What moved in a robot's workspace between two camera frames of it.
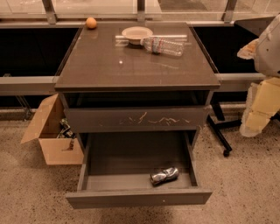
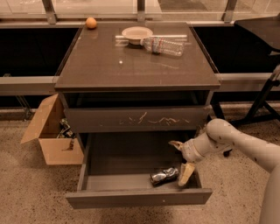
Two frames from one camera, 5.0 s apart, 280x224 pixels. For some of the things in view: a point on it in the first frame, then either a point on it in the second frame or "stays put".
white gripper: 269,52 to 190,150
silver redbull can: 166,175 stays put
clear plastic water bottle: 162,45 stays put
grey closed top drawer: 135,118 stays put
